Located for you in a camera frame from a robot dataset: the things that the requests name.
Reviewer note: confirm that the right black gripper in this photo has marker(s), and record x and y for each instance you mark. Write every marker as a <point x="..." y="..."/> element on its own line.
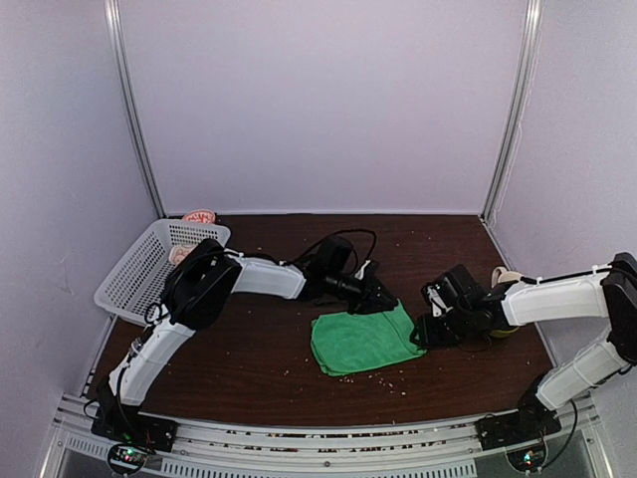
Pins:
<point x="427" y="335"/>

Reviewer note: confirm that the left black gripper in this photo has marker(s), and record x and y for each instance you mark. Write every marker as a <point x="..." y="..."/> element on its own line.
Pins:
<point x="369" y="297"/>

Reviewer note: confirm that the green microfiber towel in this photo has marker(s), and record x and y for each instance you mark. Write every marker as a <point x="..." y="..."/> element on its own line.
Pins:
<point x="344" y="344"/>

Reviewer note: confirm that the orange bunny pattern towel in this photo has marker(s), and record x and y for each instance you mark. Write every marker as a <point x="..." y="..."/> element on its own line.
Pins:
<point x="179" y="252"/>

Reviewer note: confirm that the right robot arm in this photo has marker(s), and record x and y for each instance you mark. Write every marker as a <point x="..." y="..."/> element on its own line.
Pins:
<point x="605" y="292"/>

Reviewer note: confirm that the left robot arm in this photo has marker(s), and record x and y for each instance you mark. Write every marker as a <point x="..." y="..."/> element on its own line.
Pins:
<point x="196" y="291"/>

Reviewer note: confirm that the green bowl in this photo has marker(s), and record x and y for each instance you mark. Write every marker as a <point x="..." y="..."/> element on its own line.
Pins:
<point x="503" y="334"/>

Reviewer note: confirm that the white coral pattern mug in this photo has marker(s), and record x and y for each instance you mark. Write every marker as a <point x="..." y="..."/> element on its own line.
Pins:
<point x="501" y="275"/>

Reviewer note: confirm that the white perforated plastic basket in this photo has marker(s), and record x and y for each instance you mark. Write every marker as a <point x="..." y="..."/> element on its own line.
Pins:
<point x="137" y="279"/>

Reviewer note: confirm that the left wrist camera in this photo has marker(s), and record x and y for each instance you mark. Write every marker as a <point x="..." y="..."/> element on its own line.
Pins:
<point x="333" y="254"/>

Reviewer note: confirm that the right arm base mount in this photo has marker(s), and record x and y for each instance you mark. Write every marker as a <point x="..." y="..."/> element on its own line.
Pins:
<point x="522" y="432"/>

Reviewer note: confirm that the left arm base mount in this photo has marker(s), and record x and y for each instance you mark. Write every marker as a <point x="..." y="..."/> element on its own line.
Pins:
<point x="136" y="437"/>

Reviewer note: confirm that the right aluminium frame post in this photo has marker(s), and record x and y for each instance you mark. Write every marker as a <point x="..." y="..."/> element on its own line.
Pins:
<point x="520" y="95"/>

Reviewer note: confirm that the aluminium frame post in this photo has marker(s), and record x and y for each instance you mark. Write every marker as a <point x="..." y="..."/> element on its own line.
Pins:
<point x="520" y="95"/>
<point x="132" y="117"/>

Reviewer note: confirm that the left aluminium frame post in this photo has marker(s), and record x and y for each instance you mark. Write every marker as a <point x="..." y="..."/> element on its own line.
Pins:
<point x="132" y="117"/>

